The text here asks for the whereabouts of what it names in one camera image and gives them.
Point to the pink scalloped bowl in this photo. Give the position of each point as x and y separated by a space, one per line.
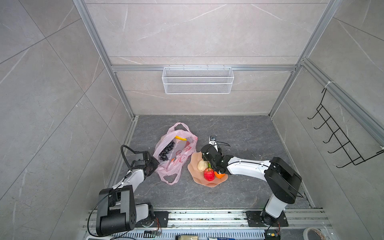
198 176

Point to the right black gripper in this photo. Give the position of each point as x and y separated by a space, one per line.
219 151

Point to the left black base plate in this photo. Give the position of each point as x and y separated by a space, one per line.
157 219

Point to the red fake strawberry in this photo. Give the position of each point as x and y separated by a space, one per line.
209 174

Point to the white wire mesh basket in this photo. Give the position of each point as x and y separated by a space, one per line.
197 80

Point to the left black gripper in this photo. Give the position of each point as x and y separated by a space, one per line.
155 163

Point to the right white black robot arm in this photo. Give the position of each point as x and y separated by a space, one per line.
283 180

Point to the beige fake fruit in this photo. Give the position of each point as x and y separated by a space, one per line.
202 165

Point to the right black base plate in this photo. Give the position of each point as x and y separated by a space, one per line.
255 219

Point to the pink plastic bag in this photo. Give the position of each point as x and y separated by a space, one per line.
170 171

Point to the orange fake fruit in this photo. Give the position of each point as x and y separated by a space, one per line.
219 176

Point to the dark fake grapes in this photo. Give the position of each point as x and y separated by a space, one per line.
165 153

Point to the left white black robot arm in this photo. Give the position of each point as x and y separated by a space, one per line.
116 210

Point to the black wire hook rack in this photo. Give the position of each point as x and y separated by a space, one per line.
338 135

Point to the yellow fake banana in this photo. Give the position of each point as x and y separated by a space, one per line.
181 139

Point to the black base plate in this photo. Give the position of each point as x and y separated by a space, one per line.
157 219
255 219

